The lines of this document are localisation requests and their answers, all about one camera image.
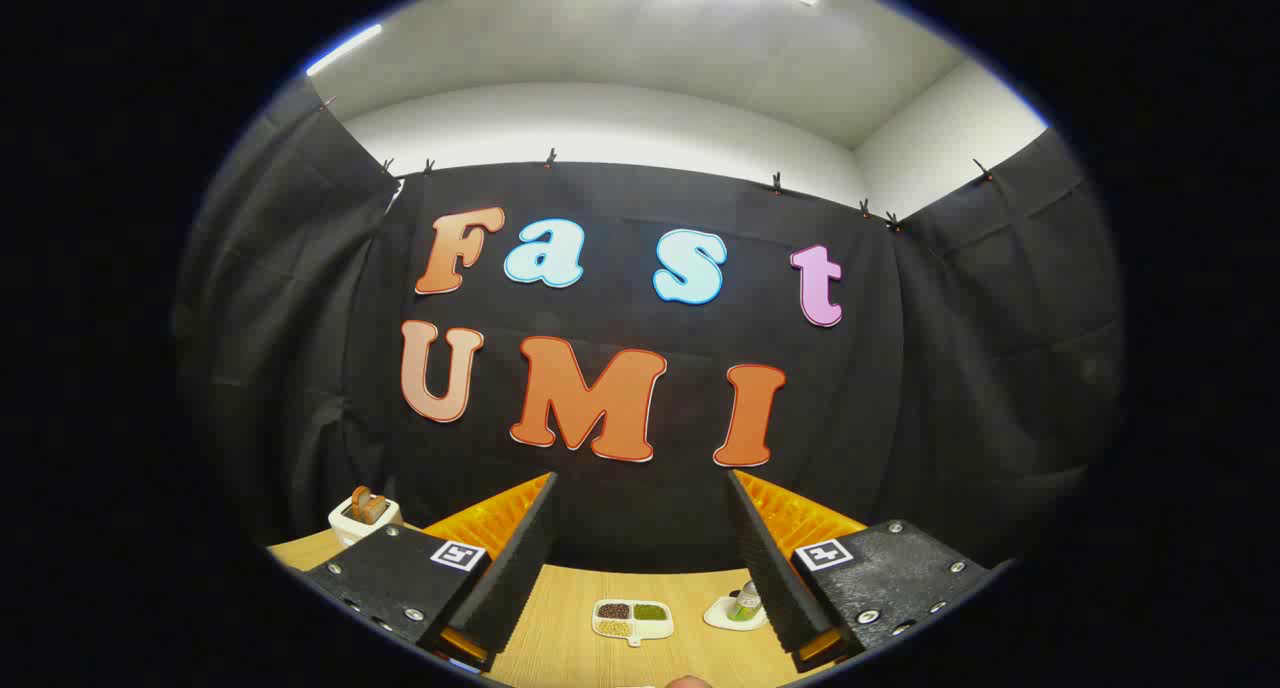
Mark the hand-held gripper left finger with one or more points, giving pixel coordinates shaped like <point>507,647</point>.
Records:
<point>520,568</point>

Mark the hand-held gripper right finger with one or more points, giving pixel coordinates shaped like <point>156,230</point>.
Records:
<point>770,568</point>

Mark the green bottle with silver cap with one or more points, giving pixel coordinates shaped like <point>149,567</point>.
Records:
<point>745,606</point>

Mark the small white dish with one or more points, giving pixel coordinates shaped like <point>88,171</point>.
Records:
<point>718,613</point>

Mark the pile of dark red beans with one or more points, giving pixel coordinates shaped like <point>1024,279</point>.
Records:
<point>613,610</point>

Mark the pile of yellow beans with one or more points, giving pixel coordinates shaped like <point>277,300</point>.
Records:
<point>614,628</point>

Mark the pile of green beans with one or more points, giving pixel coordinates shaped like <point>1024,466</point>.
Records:
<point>650,612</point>

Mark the white divided dish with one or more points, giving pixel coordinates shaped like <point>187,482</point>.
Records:
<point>633,640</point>

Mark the brown toast slice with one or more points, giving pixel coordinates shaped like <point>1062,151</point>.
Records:
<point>360,506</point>
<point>378,509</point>

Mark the white toaster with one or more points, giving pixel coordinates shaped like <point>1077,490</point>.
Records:
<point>350,526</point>

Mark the row of black cloth clips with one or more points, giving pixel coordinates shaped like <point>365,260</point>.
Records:
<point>776,182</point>

